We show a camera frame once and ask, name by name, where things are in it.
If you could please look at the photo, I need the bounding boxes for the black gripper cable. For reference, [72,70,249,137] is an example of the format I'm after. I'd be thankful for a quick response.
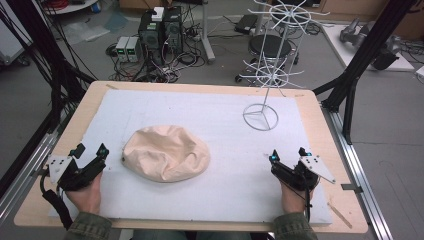
[299,181,314,224]
[39,169,74,231]

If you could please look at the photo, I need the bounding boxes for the white foam mat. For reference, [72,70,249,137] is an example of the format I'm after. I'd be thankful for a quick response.
[49,88,334,225]

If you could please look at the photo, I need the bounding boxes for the wooden stick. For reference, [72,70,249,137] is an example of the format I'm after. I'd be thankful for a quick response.
[326,201,354,230]

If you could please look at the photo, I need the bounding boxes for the black computer tower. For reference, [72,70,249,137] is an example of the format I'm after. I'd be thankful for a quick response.
[162,5,184,57]
[137,11,165,67]

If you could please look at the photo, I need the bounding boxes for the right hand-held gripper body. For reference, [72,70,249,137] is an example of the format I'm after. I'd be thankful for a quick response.
[270,154,337,192]

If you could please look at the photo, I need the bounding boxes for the tangle of floor cables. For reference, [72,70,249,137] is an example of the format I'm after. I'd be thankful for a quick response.
[105,19,209,84]

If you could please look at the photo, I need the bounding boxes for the black metal frame strut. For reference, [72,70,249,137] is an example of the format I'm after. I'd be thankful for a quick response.
[0,0,98,198]
[312,0,419,146]

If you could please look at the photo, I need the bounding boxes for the flat black box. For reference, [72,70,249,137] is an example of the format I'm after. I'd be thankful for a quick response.
[233,13,259,35]

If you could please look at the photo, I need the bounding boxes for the beige cloth hat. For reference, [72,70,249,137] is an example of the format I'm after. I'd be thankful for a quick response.
[121,124,212,184]

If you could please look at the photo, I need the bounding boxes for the person's right hand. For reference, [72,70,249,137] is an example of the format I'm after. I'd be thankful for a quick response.
[279,181,316,215]

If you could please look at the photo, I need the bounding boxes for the person's left hand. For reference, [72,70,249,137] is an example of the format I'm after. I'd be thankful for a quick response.
[64,171,103,215]

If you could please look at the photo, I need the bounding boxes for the aluminium rail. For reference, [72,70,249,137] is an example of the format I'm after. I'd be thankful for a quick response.
[0,109,76,221]
[321,103,396,240]

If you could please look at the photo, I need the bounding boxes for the clear plastic sheet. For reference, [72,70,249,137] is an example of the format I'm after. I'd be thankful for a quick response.
[61,20,112,47]

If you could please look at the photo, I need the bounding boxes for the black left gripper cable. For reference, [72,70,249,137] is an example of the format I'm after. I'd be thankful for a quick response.
[39,169,74,231]

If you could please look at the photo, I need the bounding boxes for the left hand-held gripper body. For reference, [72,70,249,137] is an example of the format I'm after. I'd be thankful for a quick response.
[46,154,108,193]

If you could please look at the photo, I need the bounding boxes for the grey bench power supply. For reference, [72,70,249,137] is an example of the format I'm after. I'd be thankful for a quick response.
[115,36,130,63]
[126,36,143,63]

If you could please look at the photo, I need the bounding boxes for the round white table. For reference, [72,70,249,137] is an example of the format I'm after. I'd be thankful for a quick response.
[42,0,102,16]

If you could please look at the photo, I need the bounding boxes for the white wire hat rack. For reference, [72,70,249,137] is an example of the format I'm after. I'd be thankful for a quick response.
[239,0,331,132]

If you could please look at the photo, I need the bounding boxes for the white box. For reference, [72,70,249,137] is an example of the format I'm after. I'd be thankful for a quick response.
[151,6,165,23]

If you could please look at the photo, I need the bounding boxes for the white side table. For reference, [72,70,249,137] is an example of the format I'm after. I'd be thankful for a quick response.
[320,23,416,73]

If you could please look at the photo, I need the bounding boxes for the metal bracket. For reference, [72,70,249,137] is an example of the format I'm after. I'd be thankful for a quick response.
[340,182,364,195]

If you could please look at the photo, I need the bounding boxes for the grey table leg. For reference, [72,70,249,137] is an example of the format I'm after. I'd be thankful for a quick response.
[199,0,217,65]

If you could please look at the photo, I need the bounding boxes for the black round stool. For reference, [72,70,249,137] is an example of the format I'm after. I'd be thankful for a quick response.
[234,33,300,84]

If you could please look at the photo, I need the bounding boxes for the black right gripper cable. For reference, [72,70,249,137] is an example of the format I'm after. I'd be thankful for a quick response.
[299,181,314,224]

